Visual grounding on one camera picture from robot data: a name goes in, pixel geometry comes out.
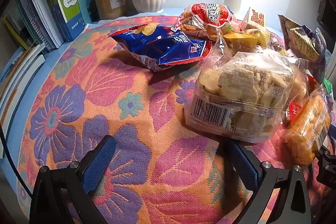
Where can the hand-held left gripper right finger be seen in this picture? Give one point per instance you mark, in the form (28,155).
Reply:
(245,169)

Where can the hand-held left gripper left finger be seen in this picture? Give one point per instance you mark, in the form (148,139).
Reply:
(99,161)

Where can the blue snack bag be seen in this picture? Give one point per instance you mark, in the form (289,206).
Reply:
(162,48)

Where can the red snack bag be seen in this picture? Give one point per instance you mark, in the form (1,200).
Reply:
(207,16)

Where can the orange snack packet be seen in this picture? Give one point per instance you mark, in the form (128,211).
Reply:
(307,132)

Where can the small red packet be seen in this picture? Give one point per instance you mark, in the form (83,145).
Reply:
(292,111)

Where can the floral woven cloth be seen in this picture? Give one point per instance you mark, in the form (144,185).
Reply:
(105,87)

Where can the clear biscuit bag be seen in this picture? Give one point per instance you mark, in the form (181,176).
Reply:
(244,82)

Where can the stack of white books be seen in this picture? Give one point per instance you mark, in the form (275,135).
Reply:
(18,87)

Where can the yellow candy packet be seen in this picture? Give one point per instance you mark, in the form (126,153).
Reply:
(241,39)

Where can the purple snack bag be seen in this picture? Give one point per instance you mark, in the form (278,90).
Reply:
(302,40)

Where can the beige small snack packet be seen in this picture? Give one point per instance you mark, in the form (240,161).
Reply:
(256,18)

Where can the light blue booklet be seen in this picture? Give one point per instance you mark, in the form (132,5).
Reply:
(88,10)

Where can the black monitor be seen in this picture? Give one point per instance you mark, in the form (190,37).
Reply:
(328,16)

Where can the row of upright books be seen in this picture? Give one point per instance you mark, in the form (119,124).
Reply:
(36,16)

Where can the wooden pen holder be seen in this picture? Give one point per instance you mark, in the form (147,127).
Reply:
(105,3)

